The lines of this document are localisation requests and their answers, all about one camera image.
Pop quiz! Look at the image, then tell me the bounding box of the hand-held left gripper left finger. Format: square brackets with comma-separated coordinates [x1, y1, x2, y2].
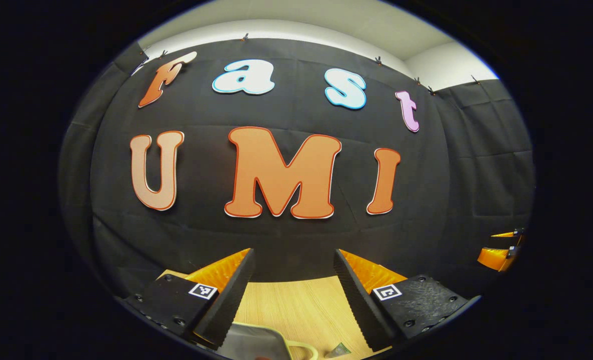
[121, 247, 256, 351]

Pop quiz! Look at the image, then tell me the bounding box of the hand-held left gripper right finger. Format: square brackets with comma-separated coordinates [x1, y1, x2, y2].
[333, 248, 482, 353]

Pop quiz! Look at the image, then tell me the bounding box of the white tube green print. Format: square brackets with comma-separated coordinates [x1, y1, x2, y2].
[325, 342, 352, 359]

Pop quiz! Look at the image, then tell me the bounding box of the black backdrop cloth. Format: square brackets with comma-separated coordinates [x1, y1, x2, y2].
[59, 37, 536, 301]

